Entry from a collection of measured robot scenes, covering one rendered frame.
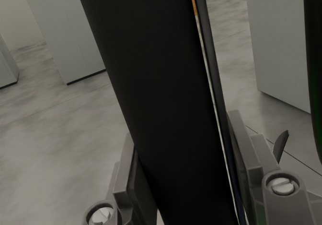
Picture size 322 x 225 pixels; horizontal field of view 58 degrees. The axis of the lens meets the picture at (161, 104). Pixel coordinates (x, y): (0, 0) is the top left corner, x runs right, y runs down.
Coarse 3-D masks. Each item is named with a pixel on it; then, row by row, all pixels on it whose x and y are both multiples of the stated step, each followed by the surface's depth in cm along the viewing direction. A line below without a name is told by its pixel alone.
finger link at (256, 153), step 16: (240, 128) 11; (240, 144) 10; (256, 144) 11; (240, 160) 10; (256, 160) 10; (272, 160) 10; (240, 176) 10; (256, 176) 9; (256, 192) 9; (256, 208) 9; (320, 208) 8; (256, 224) 10; (320, 224) 8
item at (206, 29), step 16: (208, 16) 9; (208, 32) 9; (208, 48) 9; (208, 64) 9; (224, 112) 10; (224, 128) 10; (224, 144) 11; (240, 192) 12; (240, 208) 12; (240, 224) 13
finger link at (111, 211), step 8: (104, 200) 10; (96, 208) 10; (104, 208) 10; (112, 208) 10; (88, 216) 10; (96, 216) 10; (104, 216) 10; (112, 216) 9; (120, 216) 10; (88, 224) 10; (96, 224) 9; (104, 224) 9; (112, 224) 9; (120, 224) 9
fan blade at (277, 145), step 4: (284, 132) 48; (288, 132) 46; (280, 136) 50; (284, 136) 47; (276, 140) 53; (280, 140) 49; (284, 140) 46; (276, 144) 51; (280, 144) 47; (284, 144) 46; (276, 148) 50; (280, 148) 46; (276, 152) 49; (280, 152) 46; (276, 156) 47; (280, 156) 45; (276, 160) 46
